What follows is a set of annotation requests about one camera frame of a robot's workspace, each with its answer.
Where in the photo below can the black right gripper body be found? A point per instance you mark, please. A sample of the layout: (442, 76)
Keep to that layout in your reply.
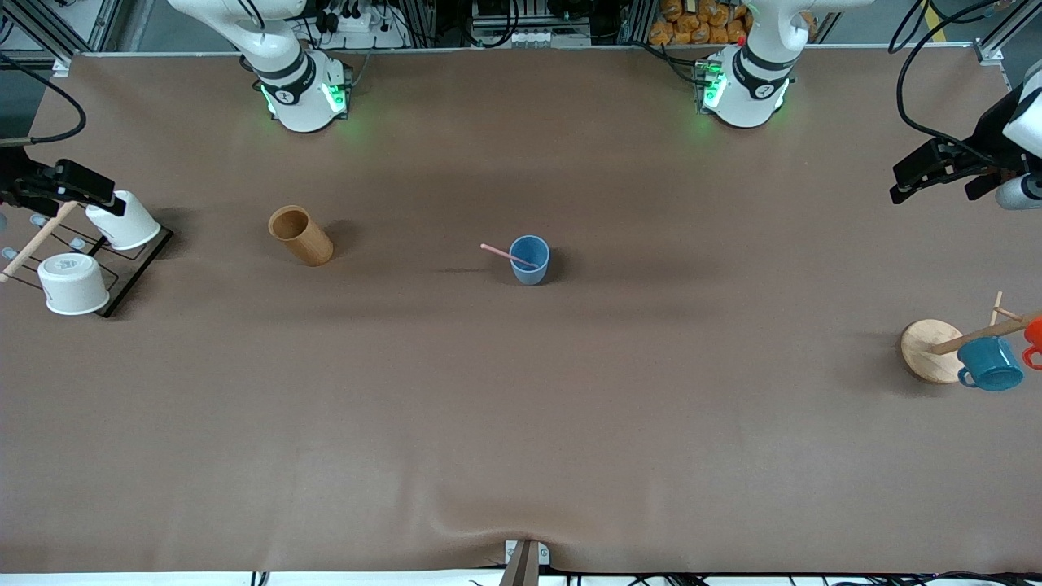
(11, 181)

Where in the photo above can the brown wooden cylinder holder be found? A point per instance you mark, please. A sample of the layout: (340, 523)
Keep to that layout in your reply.
(303, 236)

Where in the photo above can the white power strip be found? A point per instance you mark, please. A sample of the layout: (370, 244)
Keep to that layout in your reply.
(358, 28)

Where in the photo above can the teal enamel mug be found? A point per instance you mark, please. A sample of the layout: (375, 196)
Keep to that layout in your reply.
(989, 365)

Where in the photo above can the orange-red mug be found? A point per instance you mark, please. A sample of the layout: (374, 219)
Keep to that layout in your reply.
(1035, 338)

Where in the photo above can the pink chopstick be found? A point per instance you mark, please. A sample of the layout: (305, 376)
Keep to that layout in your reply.
(509, 255)

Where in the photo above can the wooden mug tree stand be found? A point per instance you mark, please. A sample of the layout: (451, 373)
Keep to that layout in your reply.
(932, 350)

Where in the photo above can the white cup with printed bottom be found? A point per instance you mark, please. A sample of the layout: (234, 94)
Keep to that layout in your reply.
(73, 285)

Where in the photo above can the bag of orange buns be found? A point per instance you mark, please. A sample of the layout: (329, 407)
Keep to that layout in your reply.
(700, 23)

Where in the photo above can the brown table mat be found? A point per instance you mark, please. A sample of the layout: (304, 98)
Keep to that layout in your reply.
(521, 407)

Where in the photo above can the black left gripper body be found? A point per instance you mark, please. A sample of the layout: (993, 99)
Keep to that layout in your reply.
(987, 138)

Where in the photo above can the plain white cup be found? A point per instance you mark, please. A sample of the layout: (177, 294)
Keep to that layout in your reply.
(130, 224)

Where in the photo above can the metal table edge clamp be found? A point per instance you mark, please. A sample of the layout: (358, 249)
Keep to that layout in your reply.
(525, 561)

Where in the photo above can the light blue plastic cup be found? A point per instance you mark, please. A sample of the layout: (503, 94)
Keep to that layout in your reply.
(529, 264)

